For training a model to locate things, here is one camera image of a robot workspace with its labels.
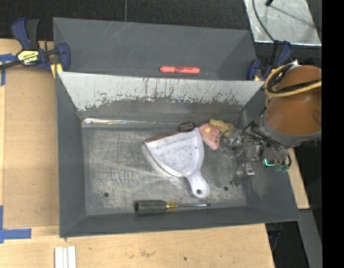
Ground orange-red marker pen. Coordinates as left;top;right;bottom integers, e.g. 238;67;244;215
159;65;201;75

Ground white plastic dustpan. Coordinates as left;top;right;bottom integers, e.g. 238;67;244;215
144;127;211;199

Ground clear glass cup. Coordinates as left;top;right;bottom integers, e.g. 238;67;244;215
218;128;246;160

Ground black and yellow screwdriver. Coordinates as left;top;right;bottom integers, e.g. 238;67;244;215
133;199;212;215

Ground pink toy food piece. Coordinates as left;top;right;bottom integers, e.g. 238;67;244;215
198;123;222;151

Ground grey metal bin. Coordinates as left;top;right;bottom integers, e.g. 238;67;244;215
52;17;302;238

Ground small black oval object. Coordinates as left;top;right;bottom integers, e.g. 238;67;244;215
177;122;197;132

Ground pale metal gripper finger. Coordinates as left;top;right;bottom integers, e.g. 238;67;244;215
223;136;247;151
230;162;257;188

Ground yellow sponge lump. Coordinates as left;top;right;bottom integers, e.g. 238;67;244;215
208;118;235;137

